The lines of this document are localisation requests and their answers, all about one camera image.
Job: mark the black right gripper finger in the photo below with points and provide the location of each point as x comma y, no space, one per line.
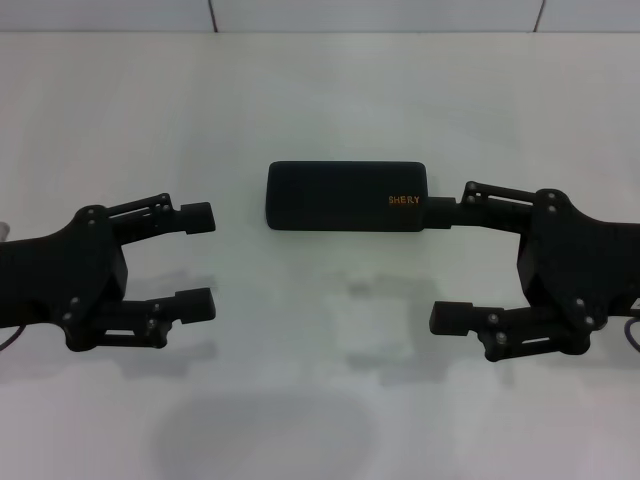
490,210
452,317

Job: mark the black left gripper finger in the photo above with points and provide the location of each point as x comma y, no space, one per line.
192,307
197,217

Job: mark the black glasses case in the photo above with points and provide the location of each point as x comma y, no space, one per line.
340,197

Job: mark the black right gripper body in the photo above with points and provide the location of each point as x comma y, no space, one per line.
575,265

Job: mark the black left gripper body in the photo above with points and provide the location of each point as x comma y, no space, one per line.
60,280

